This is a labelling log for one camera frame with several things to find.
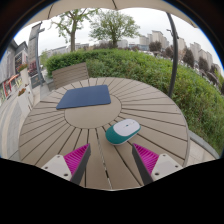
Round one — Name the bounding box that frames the brown slatted wooden chair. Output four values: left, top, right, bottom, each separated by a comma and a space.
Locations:
51, 62, 90, 90

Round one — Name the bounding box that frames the white and teal computer mouse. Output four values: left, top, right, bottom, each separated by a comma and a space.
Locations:
105, 118, 142, 146

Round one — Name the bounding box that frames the white planter box with flowers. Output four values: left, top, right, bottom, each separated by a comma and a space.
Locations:
17, 63, 33, 88
16, 87, 34, 116

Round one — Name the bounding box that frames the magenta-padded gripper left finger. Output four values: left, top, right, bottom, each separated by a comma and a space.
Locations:
40, 143, 92, 186

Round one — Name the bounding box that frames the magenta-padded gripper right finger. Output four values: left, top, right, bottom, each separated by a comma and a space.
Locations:
131, 142, 184, 186

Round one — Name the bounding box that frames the dark blue mouse pad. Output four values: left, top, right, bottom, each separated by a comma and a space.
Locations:
55, 84, 112, 111

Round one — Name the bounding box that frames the round-crowned leafy tree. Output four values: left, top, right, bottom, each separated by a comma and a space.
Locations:
88, 9, 141, 49

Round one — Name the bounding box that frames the group of apartment buildings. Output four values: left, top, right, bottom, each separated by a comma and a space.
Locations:
138, 29, 221, 73

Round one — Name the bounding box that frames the thin-trunk sparse tree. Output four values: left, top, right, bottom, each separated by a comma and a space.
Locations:
50, 8, 99, 53

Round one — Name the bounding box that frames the dark curved parasol pole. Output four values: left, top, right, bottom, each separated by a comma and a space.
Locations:
165, 12, 180, 99

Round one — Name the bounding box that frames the grey shopfront building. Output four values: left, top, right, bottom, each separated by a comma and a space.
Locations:
0, 39, 29, 104

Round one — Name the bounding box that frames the tall grey sign pillar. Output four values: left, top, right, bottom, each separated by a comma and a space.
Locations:
27, 21, 46, 88

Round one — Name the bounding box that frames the beige parasol canopy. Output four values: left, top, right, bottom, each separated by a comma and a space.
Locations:
24, 0, 199, 29

